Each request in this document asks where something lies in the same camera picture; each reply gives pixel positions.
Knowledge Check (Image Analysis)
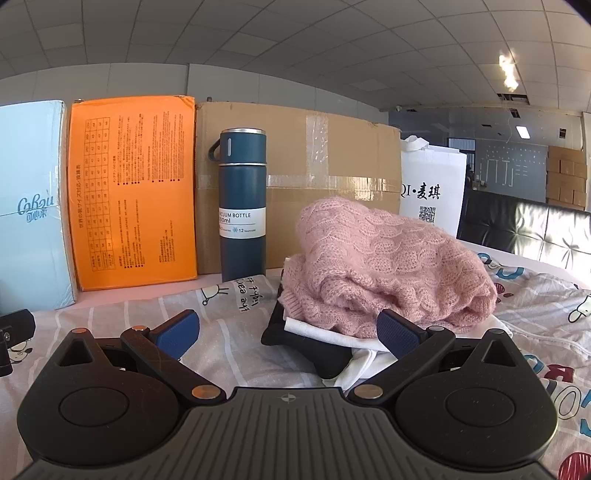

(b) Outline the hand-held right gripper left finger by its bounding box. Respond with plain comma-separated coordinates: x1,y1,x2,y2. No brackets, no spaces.
48,309,227,407

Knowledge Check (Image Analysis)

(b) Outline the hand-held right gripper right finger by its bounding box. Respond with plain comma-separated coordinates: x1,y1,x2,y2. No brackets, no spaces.
346,309,527,407

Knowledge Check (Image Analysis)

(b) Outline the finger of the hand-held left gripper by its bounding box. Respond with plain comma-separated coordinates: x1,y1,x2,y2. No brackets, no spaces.
0,309,36,378

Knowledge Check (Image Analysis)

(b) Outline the white garment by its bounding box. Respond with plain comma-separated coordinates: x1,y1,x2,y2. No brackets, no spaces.
284,314,514,388

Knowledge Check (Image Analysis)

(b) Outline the black garment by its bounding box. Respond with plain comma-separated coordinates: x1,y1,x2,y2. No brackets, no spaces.
261,281,366,380

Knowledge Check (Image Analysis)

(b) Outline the pink knit sweater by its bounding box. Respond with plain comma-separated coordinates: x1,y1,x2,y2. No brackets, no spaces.
281,196,499,340

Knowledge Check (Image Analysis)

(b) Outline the cartoon printed bed sheet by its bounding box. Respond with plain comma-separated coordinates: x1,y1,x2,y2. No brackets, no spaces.
0,242,591,480

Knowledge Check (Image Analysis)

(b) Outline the light blue box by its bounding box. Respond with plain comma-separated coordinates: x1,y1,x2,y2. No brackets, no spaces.
0,99,79,311

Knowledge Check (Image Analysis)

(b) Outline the orange box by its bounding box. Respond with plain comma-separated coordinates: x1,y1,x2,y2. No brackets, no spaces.
68,95,199,292

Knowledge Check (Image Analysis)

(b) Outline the dark blue vacuum bottle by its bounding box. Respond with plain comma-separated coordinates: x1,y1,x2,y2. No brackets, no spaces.
208,128,269,283

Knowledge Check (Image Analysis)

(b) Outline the white tote bag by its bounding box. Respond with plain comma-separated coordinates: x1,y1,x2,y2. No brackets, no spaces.
398,136,468,241

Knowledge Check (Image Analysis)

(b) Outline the black leather sofa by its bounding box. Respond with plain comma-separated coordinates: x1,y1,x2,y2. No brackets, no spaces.
457,189,591,289

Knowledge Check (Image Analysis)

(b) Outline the large taped cardboard box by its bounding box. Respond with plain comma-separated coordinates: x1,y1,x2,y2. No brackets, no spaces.
194,100,402,278

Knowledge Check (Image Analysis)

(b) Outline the stack of cardboard boxes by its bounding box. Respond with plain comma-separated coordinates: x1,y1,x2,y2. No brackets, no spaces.
546,145,590,211

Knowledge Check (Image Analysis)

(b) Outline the bright ceiling light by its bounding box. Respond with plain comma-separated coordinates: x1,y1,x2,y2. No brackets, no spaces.
498,50,522,92

